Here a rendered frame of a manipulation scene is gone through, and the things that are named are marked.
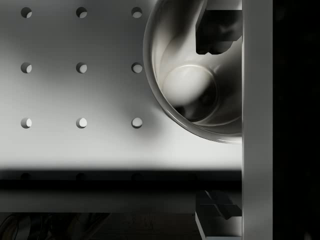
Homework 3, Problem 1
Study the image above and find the white mug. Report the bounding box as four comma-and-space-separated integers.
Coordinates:
142, 0, 243, 145

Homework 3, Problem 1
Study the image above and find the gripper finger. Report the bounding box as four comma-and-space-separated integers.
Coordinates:
195, 189, 243, 240
195, 9, 243, 56

